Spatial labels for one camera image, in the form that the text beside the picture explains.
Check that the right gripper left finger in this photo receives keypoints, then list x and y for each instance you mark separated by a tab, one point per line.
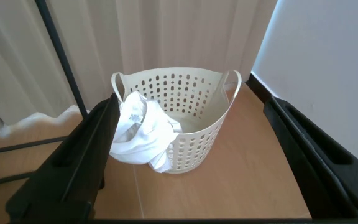
61	180

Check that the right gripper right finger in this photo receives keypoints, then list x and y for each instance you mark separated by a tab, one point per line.
328	174

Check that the white garment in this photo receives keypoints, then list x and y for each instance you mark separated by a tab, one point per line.
141	137

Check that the black clothes rack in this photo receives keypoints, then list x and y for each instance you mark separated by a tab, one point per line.
61	53

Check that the white laundry basket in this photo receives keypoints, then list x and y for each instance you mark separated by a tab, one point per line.
197	149

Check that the beige curtain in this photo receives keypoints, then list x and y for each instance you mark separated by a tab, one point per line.
166	31

